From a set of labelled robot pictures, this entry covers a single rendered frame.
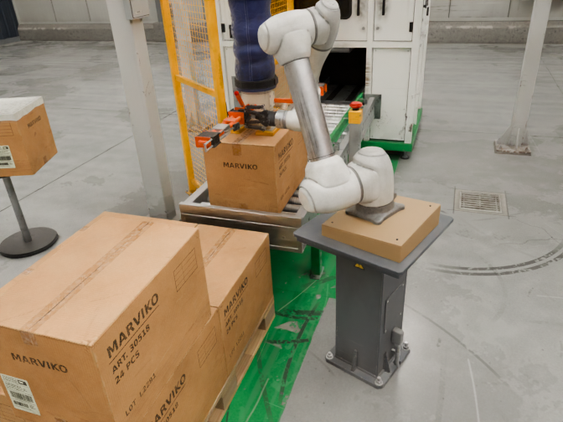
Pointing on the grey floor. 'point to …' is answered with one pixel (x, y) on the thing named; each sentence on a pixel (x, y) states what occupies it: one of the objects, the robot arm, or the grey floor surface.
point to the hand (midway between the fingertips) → (238, 115)
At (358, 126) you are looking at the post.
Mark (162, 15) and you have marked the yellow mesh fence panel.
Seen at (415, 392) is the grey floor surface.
